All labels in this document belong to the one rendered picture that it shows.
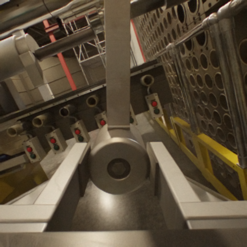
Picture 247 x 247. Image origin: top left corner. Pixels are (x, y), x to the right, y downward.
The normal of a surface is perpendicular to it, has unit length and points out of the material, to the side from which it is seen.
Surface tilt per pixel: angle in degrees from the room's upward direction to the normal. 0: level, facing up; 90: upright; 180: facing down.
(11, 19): 116
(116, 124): 90
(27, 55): 90
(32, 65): 90
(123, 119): 90
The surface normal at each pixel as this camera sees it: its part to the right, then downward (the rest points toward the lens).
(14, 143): 0.02, 0.25
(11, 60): 0.14, 0.54
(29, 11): 0.21, 0.71
